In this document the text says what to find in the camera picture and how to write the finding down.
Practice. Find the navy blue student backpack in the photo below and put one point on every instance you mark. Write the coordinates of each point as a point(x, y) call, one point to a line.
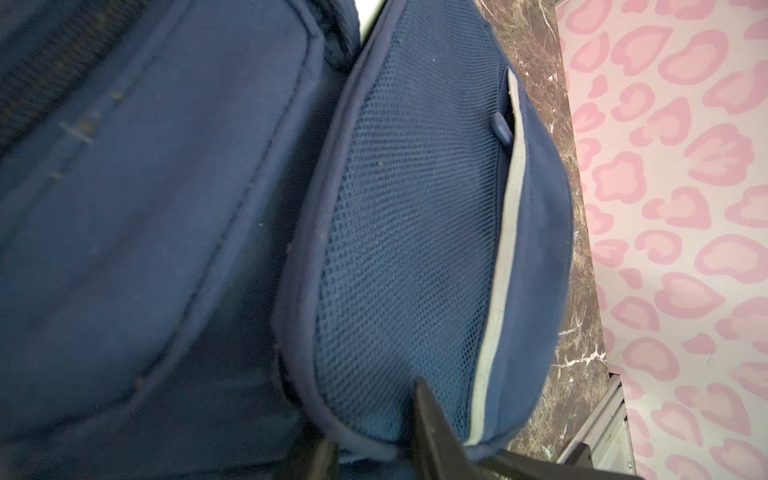
point(226, 222)

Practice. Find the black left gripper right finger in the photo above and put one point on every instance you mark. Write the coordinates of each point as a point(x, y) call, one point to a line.
point(437, 454)

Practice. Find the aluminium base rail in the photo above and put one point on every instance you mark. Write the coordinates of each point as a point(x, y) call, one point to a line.
point(604, 442)

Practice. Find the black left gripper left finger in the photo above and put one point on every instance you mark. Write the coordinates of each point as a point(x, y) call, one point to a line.
point(313, 457)

